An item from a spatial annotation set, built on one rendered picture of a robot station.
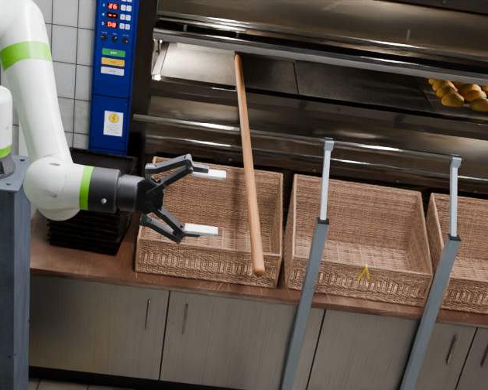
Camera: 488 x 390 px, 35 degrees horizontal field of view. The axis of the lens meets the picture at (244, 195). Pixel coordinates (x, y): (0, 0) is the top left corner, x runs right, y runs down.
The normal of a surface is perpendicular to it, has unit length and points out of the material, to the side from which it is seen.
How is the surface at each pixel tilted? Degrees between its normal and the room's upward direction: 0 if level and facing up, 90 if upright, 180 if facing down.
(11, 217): 90
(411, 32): 70
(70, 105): 90
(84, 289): 90
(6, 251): 90
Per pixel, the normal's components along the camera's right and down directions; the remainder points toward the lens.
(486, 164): 0.04, 0.14
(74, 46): 0.00, 0.47
